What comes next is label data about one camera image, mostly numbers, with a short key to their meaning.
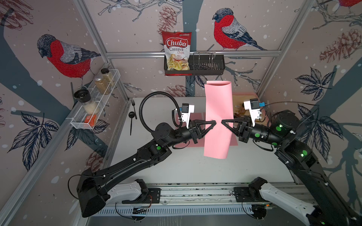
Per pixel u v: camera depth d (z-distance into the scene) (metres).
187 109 0.50
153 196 0.73
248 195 0.72
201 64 1.07
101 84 0.75
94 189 0.39
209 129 0.53
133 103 1.18
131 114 1.10
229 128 0.51
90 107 0.68
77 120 0.66
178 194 0.75
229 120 0.50
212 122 0.52
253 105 0.45
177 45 0.82
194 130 0.48
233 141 0.52
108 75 0.81
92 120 0.67
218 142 0.54
